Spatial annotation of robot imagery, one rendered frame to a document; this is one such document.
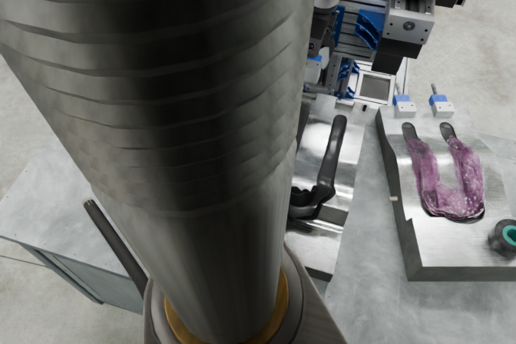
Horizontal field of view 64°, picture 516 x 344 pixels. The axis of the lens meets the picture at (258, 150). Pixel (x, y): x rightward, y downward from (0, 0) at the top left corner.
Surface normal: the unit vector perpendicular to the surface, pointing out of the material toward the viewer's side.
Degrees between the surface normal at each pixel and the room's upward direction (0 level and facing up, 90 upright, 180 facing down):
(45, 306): 0
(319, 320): 0
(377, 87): 0
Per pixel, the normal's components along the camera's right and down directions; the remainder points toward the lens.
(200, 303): -0.01, 0.83
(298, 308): 0.00, -0.56
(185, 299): -0.29, 0.79
